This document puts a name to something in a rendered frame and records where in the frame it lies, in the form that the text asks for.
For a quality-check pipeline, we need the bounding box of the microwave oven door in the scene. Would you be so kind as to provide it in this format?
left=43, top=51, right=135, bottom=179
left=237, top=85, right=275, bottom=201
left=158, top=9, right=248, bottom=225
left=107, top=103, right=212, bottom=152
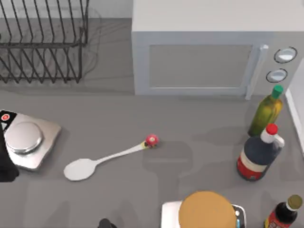
left=132, top=31, right=262, bottom=96

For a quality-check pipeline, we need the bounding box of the white spoon with red ornament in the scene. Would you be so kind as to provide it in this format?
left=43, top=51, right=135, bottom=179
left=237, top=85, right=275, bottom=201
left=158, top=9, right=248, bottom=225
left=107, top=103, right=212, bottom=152
left=63, top=133, right=160, bottom=182

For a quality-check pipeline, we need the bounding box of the white kitchen scale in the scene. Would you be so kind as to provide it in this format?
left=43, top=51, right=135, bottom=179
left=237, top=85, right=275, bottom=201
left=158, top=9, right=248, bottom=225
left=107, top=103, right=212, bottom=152
left=161, top=201, right=247, bottom=228

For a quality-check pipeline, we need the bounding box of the pale microwave oven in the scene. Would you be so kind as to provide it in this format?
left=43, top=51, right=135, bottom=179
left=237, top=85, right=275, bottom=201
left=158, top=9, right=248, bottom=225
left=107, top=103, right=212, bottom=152
left=131, top=0, right=304, bottom=101

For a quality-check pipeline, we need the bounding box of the round orange bread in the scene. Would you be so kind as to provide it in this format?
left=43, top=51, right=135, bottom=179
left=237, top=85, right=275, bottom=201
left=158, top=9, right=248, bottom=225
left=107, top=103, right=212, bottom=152
left=178, top=190, right=236, bottom=228

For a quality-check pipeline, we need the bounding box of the dark bottle with red cap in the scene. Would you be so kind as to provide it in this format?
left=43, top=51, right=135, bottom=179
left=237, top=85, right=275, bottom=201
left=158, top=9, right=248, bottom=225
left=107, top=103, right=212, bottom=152
left=236, top=123, right=285, bottom=182

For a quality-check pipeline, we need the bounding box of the green bottle with green cap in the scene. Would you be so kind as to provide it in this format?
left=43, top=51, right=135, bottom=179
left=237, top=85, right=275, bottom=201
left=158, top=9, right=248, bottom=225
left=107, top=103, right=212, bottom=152
left=247, top=85, right=285, bottom=138

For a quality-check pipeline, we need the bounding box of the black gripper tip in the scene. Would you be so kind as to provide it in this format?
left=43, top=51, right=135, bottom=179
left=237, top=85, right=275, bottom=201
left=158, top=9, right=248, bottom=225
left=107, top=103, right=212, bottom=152
left=0, top=123, right=20, bottom=183
left=98, top=218, right=117, bottom=228

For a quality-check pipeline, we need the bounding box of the silver kitchen scale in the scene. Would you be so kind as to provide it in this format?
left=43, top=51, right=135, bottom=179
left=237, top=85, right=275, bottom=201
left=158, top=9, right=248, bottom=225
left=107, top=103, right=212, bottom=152
left=0, top=109, right=62, bottom=171

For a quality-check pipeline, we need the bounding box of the small microwave knob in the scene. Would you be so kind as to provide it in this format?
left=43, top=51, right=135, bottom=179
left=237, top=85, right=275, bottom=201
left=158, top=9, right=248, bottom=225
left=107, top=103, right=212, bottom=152
left=266, top=68, right=288, bottom=84

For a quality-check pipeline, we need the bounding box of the large microwave knob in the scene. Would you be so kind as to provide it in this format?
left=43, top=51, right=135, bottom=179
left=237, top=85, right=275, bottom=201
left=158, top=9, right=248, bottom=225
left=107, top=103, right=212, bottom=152
left=274, top=47, right=298, bottom=64

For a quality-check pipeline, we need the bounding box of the dark bottle with olive cap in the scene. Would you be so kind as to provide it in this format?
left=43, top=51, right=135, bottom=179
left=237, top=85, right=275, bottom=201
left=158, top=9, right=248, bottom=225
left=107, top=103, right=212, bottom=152
left=264, top=194, right=304, bottom=228

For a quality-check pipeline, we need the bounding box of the pale microwave door handle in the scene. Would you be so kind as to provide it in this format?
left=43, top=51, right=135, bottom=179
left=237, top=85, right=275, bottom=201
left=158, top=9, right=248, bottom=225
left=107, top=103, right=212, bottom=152
left=245, top=44, right=269, bottom=101

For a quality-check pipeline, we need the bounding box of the dark wire dish rack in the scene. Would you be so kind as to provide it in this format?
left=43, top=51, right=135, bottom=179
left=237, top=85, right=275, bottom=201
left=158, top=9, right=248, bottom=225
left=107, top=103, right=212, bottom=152
left=0, top=0, right=91, bottom=85

